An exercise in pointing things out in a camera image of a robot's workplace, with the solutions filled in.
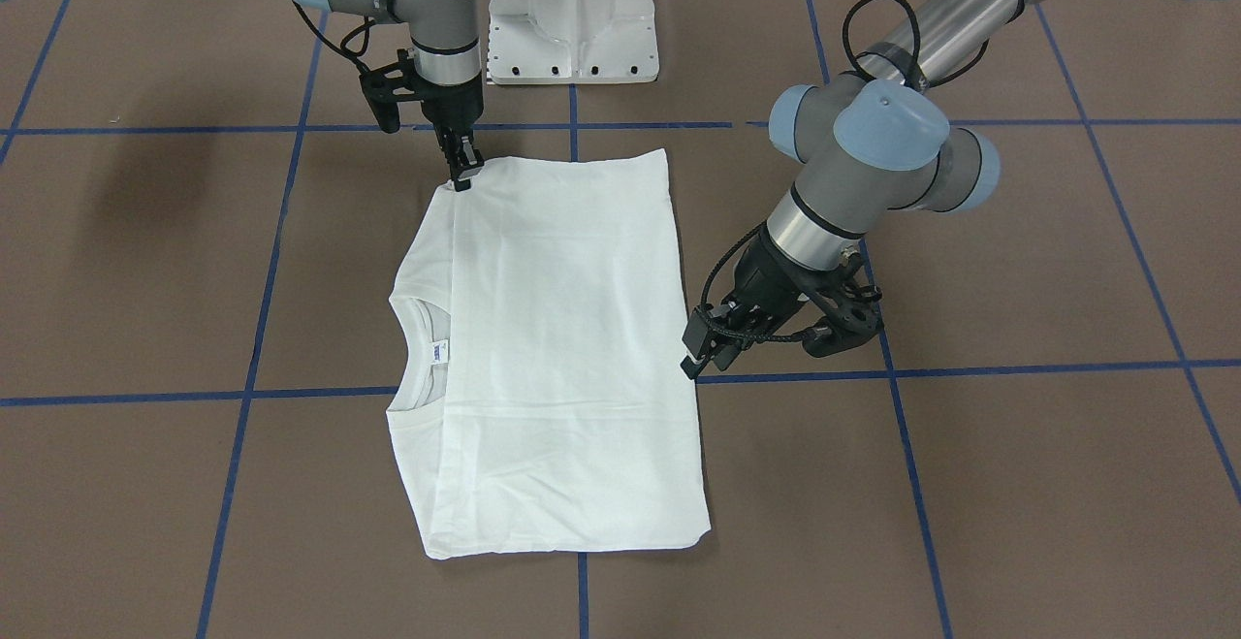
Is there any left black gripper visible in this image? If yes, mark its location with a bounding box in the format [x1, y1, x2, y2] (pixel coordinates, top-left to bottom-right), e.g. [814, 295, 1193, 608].
[680, 227, 885, 381]

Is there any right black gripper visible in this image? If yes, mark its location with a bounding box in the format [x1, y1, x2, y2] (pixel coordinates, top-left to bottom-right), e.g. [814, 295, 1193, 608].
[359, 48, 485, 192]

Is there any white long-sleeve printed shirt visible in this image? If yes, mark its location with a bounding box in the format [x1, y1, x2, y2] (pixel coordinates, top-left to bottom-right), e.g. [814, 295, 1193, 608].
[386, 149, 711, 560]

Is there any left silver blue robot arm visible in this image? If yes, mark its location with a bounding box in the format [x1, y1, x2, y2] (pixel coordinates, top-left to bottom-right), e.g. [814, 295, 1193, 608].
[680, 0, 1042, 378]

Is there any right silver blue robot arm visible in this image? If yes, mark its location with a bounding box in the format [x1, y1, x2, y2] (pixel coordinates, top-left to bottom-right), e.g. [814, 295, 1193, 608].
[292, 0, 485, 192]

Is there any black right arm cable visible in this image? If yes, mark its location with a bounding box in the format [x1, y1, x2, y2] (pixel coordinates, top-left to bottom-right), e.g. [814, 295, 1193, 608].
[290, 0, 388, 78]

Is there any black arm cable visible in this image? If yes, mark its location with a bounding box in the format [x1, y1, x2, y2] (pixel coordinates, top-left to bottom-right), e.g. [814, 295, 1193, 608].
[841, 0, 995, 92]
[290, 0, 388, 78]

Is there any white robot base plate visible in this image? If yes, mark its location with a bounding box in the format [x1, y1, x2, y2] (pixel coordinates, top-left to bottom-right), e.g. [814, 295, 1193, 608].
[485, 0, 660, 86]

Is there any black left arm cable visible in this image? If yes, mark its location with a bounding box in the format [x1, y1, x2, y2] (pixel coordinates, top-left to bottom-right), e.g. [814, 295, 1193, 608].
[841, 0, 995, 92]

